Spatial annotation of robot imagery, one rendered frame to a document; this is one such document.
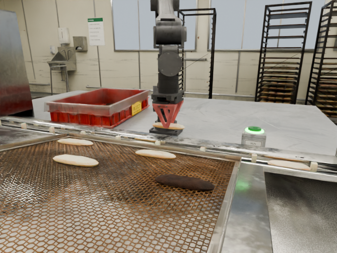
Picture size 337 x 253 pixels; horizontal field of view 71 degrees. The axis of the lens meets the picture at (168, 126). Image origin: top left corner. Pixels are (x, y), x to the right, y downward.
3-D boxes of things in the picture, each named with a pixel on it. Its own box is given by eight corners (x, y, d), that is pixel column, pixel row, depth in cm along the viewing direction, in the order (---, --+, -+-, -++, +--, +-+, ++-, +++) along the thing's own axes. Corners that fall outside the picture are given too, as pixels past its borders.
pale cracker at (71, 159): (102, 163, 48) (103, 157, 47) (91, 168, 44) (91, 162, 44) (61, 156, 50) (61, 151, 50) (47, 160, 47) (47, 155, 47)
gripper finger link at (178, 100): (183, 123, 72) (184, 92, 69) (176, 130, 66) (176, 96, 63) (163, 121, 74) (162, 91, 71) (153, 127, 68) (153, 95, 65)
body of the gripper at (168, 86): (184, 96, 70) (185, 71, 68) (173, 103, 61) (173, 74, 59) (164, 95, 73) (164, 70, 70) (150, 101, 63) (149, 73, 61)
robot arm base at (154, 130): (183, 130, 98) (156, 127, 102) (183, 111, 96) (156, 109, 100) (176, 137, 91) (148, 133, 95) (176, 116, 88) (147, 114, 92)
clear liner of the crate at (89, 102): (152, 105, 142) (151, 89, 139) (112, 129, 97) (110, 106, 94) (102, 102, 151) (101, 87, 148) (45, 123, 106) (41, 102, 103)
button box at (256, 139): (264, 159, 79) (268, 128, 76) (264, 170, 72) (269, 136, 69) (238, 156, 82) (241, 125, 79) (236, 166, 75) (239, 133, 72)
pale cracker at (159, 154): (177, 156, 56) (178, 151, 56) (173, 160, 53) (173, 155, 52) (138, 151, 59) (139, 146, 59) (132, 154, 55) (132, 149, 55)
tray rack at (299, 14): (293, 121, 409) (311, 7, 356) (292, 130, 360) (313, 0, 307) (256, 116, 436) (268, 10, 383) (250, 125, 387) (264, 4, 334)
